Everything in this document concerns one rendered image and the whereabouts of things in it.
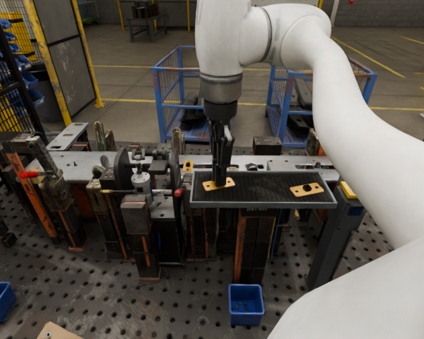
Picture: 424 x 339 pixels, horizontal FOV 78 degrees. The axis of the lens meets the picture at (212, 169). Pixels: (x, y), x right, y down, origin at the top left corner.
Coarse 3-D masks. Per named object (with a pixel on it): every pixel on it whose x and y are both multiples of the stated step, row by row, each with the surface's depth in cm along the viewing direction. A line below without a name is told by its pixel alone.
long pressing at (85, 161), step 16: (64, 160) 111; (80, 160) 111; (96, 160) 111; (112, 160) 111; (144, 160) 111; (208, 160) 111; (240, 160) 111; (256, 160) 111; (304, 160) 111; (320, 160) 111; (64, 176) 102; (80, 176) 102; (336, 176) 102
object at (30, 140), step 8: (40, 136) 85; (32, 144) 82; (40, 144) 84; (40, 152) 85; (48, 152) 88; (40, 160) 88; (48, 160) 88; (48, 168) 90; (56, 168) 92; (48, 176) 93; (56, 176) 93
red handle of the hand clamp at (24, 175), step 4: (24, 172) 79; (28, 172) 80; (32, 172) 82; (36, 172) 83; (40, 172) 85; (44, 172) 87; (48, 172) 90; (52, 172) 92; (20, 176) 79; (24, 176) 79; (28, 176) 80; (32, 176) 81; (36, 176) 83
